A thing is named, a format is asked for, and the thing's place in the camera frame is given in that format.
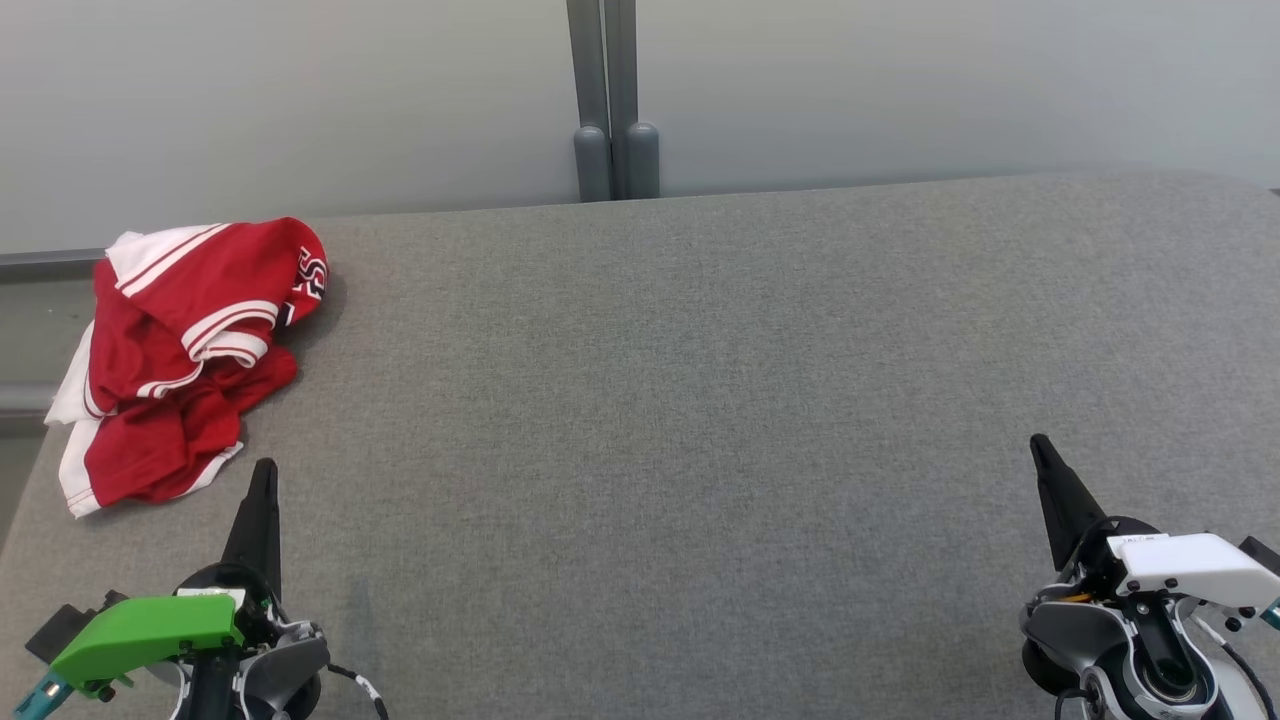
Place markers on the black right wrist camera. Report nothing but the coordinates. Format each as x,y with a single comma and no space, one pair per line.
1262,555

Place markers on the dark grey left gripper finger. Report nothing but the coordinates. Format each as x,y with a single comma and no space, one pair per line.
258,530

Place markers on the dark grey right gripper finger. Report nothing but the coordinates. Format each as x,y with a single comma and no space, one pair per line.
1062,500

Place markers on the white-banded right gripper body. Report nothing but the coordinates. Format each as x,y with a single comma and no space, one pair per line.
1190,565

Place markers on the grey metal floor rail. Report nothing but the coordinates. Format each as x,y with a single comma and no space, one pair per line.
45,264

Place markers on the teal left camera connector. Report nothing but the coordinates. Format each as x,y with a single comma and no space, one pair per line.
35,700

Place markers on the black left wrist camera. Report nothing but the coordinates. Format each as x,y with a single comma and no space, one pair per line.
60,630

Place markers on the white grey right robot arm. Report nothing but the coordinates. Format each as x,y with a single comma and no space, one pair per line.
1070,630

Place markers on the grey metal partition post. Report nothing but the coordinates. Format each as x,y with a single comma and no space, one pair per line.
640,160
588,150

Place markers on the teal right camera connector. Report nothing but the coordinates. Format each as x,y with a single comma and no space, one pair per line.
1272,615

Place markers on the teal camera connector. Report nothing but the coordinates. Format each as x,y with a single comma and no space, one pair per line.
1272,615
35,700

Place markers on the red basketball jersey white sleeves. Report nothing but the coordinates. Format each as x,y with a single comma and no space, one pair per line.
200,270

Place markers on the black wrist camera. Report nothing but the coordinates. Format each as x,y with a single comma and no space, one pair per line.
1262,555
60,630

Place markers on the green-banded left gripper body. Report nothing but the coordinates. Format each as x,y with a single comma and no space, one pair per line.
150,630

